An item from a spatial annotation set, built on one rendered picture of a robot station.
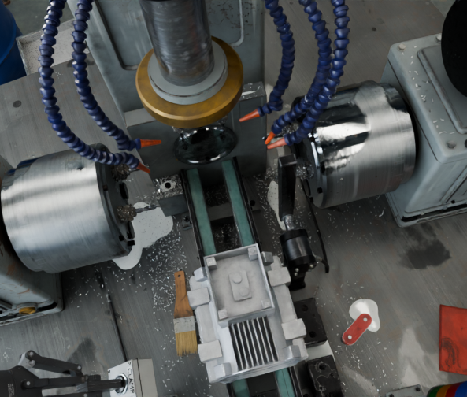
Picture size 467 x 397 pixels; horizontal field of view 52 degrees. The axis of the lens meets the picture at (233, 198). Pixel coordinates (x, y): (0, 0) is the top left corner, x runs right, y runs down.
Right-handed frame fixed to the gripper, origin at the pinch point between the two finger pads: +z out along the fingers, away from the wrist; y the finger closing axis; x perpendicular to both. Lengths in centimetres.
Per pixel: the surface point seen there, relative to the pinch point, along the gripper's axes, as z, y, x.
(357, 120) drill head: 28, 36, -50
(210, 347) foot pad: 13.7, 2.2, -14.2
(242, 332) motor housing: 15.8, 3.0, -20.4
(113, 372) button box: 4.7, 2.3, 1.8
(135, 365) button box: 5.4, 2.4, -3.5
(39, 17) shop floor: 63, 219, 102
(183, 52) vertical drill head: -11, 37, -41
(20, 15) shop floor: 57, 224, 111
